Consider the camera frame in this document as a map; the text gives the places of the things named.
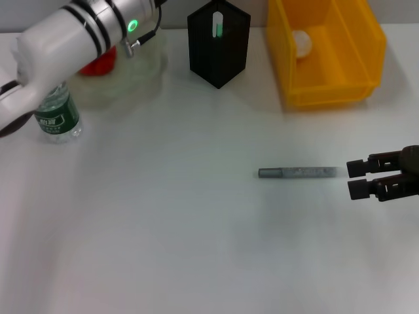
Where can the grey glitter pen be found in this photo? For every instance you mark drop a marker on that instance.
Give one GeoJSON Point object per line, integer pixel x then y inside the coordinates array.
{"type": "Point", "coordinates": [294, 172]}

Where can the pale green glass fruit plate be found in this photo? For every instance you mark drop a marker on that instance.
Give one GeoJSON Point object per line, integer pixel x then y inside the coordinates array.
{"type": "Point", "coordinates": [137, 72]}

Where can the black mesh pen holder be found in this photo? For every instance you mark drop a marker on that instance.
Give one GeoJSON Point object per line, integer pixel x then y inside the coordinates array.
{"type": "Point", "coordinates": [217, 59]}

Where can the green pen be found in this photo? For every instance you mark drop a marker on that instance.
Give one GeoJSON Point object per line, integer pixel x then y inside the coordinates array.
{"type": "Point", "coordinates": [217, 24]}

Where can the yellow plastic bin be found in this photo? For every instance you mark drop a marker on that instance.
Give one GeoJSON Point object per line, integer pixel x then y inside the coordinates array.
{"type": "Point", "coordinates": [337, 65]}

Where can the silver left connector plug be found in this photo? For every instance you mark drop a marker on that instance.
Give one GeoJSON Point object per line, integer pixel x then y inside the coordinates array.
{"type": "Point", "coordinates": [128, 48]}

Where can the clear green-label water bottle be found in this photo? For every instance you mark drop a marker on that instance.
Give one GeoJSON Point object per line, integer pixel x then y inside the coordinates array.
{"type": "Point", "coordinates": [59, 117]}

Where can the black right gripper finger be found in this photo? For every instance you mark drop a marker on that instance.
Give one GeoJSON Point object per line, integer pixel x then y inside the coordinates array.
{"type": "Point", "coordinates": [356, 168]}
{"type": "Point", "coordinates": [358, 189]}

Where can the orange toy fruit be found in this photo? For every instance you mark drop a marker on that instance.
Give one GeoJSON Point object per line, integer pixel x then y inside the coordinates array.
{"type": "Point", "coordinates": [98, 67]}

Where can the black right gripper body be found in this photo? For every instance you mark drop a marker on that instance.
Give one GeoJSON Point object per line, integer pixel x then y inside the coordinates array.
{"type": "Point", "coordinates": [412, 160]}

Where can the white paper ball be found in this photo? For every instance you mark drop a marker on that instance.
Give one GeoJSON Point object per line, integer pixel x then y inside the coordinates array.
{"type": "Point", "coordinates": [302, 44]}

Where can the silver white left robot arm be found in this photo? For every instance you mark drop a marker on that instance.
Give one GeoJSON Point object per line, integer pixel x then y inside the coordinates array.
{"type": "Point", "coordinates": [59, 49]}

